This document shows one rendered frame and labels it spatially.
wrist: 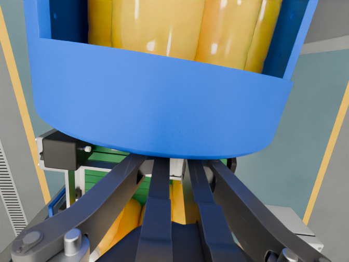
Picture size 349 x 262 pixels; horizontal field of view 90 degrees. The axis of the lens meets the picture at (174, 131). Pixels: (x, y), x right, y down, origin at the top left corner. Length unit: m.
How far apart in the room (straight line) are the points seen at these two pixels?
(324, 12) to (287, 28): 0.66
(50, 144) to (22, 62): 1.29
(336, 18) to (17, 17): 1.70
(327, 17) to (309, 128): 1.06
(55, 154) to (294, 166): 1.78
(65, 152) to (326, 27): 0.91
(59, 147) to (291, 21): 0.44
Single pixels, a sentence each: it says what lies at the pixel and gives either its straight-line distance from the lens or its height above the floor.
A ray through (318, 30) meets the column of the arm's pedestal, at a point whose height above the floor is 0.61.
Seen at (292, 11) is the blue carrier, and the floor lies 1.10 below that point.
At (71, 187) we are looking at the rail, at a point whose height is 0.97.
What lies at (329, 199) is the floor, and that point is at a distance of 2.33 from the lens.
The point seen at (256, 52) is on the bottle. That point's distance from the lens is 0.25.
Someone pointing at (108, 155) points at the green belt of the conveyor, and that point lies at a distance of 0.52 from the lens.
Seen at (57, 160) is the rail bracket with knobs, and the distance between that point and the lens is 0.45.
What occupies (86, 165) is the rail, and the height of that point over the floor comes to 0.98.
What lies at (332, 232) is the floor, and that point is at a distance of 2.66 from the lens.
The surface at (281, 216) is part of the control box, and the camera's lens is 0.49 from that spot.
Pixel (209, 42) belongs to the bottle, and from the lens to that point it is 0.18.
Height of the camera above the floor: 1.34
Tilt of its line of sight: 71 degrees down
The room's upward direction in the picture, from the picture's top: 177 degrees clockwise
